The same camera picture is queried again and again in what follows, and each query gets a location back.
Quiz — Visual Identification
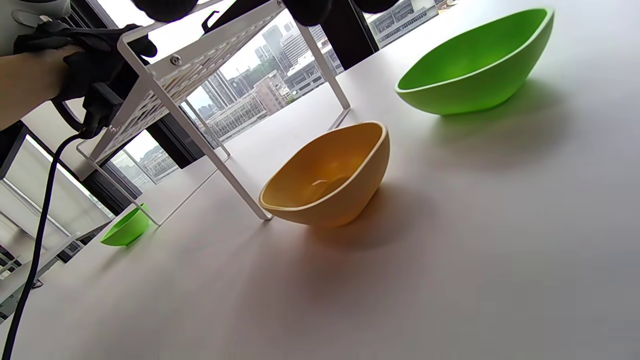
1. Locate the person's left hand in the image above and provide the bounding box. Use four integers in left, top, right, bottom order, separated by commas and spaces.
12, 22, 158, 103

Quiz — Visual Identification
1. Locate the person's right hand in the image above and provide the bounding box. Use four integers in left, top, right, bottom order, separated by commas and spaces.
131, 0, 401, 27

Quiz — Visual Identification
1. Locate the white wire kitchen shelf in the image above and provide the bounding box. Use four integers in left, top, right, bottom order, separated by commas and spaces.
76, 0, 352, 227

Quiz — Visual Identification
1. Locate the green small dish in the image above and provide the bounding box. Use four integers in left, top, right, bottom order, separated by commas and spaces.
395, 7, 556, 116
100, 202, 151, 247

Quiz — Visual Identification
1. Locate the yellow small dish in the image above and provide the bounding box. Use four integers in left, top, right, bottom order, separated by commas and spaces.
258, 121, 391, 228

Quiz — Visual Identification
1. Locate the person's left forearm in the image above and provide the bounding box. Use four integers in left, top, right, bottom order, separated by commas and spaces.
0, 45, 83, 131

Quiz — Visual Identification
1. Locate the black and white tracking controller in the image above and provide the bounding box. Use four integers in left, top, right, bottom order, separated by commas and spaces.
0, 0, 72, 57

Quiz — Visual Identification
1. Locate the white long desk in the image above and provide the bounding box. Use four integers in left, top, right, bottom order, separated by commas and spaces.
0, 232, 81, 321

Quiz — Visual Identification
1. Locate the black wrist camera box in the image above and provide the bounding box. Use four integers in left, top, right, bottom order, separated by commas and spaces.
80, 82, 126, 141

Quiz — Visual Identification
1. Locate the black window frame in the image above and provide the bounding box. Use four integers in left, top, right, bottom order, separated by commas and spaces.
0, 0, 381, 216

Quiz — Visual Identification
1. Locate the black cable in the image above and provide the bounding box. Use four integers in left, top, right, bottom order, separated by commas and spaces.
0, 127, 98, 360

